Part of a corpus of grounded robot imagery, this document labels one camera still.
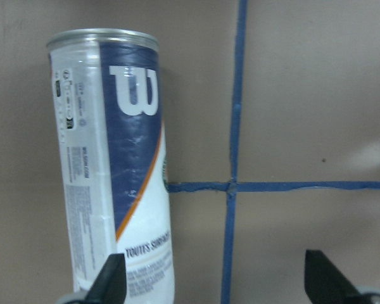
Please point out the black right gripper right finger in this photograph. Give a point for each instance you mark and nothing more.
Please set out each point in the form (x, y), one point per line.
(325, 283)

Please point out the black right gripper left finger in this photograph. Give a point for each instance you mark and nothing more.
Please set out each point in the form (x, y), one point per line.
(110, 285)

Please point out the white blue tennis ball can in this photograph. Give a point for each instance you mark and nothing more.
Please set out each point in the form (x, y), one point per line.
(111, 135)

